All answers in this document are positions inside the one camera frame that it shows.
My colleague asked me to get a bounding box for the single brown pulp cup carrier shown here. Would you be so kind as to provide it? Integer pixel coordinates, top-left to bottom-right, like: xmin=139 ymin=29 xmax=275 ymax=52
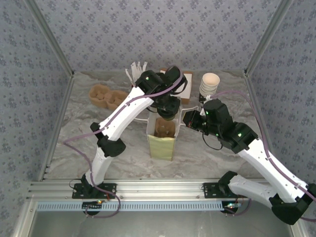
xmin=154 ymin=118 xmax=176 ymax=138

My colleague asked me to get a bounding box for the white yellow paper bag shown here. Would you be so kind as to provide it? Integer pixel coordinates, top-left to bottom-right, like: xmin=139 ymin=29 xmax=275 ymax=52
xmin=134 ymin=102 xmax=199 ymax=161

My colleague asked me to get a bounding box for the stack of white napkins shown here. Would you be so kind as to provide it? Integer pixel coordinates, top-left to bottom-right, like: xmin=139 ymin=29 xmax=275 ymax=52
xmin=160 ymin=69 xmax=194 ymax=106

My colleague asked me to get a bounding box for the cream paper cup stack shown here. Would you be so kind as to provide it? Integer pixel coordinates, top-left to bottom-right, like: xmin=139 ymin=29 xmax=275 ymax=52
xmin=198 ymin=73 xmax=221 ymax=102

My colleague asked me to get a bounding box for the brown pulp cup carrier stack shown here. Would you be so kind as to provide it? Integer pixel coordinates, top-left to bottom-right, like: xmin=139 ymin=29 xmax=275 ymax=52
xmin=88 ymin=84 xmax=129 ymax=110

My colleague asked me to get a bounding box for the small LED circuit board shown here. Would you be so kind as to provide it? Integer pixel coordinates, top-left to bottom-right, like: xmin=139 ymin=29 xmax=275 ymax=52
xmin=82 ymin=200 xmax=103 ymax=214
xmin=223 ymin=201 xmax=241 ymax=214

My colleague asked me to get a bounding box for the metal base panel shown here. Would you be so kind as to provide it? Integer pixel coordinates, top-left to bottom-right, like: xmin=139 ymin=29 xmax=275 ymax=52
xmin=13 ymin=199 xmax=306 ymax=237

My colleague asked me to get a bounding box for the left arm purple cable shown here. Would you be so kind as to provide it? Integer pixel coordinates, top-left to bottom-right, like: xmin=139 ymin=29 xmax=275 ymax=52
xmin=63 ymin=68 xmax=185 ymax=219

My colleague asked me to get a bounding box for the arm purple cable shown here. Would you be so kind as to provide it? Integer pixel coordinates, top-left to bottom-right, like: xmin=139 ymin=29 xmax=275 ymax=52
xmin=208 ymin=90 xmax=316 ymax=222
xmin=63 ymin=68 xmax=185 ymax=219

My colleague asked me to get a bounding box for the right thin black cable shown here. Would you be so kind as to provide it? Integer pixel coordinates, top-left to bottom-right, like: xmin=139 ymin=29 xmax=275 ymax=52
xmin=202 ymin=133 xmax=223 ymax=151

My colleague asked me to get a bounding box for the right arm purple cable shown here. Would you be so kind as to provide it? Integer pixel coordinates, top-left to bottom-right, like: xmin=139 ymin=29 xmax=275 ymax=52
xmin=208 ymin=90 xmax=316 ymax=222

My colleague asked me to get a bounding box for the aluminium mounting rail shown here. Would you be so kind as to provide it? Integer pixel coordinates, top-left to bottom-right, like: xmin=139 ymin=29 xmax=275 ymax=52
xmin=28 ymin=181 xmax=272 ymax=200

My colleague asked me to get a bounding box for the aluminium frame post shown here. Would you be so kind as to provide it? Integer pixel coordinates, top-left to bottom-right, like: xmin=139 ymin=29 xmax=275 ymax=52
xmin=26 ymin=0 xmax=75 ymax=77
xmin=244 ymin=0 xmax=296 ymax=76

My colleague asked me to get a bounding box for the slotted grey cable duct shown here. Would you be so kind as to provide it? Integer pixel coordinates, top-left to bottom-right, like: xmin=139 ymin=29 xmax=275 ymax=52
xmin=36 ymin=200 xmax=225 ymax=212

